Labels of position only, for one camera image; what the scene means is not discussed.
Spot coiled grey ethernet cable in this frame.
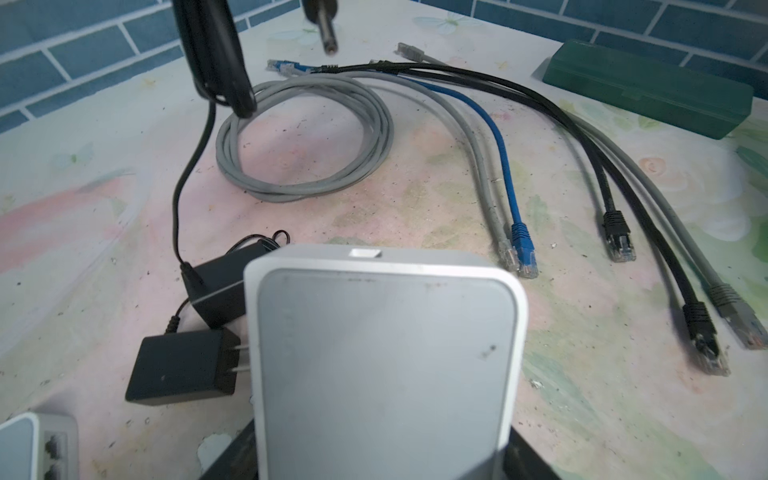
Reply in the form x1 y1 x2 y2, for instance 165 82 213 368
214 73 396 204

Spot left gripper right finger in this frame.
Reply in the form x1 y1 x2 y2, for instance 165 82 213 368
503 428 560 480

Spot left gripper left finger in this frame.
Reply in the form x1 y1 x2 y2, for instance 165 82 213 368
197 420 258 480

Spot black ethernet cable lower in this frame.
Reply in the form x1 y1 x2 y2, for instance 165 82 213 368
371 64 732 378

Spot black ethernet cable upper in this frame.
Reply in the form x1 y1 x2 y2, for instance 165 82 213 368
311 59 637 264

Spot blue ethernet cable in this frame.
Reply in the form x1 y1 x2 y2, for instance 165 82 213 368
266 58 540 280

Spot black power adapter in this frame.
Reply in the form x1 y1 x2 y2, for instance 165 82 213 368
181 234 280 329
125 328 248 406

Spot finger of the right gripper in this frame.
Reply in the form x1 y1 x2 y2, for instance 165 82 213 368
171 0 257 118

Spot black ethernet cable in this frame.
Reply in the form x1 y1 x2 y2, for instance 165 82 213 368
371 64 732 378
311 59 637 264

